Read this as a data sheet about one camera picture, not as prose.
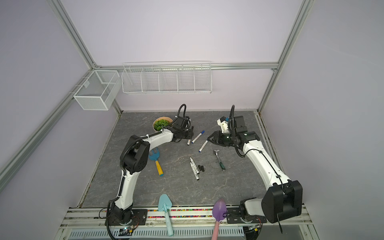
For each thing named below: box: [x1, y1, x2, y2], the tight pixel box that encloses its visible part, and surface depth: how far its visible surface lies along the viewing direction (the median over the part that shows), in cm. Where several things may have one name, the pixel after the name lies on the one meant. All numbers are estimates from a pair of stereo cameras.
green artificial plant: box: [153, 119, 170, 131], surface depth 98 cm
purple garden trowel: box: [211, 198, 227, 240], surface depth 77 cm
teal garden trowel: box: [158, 194, 174, 237], surface depth 77 cm
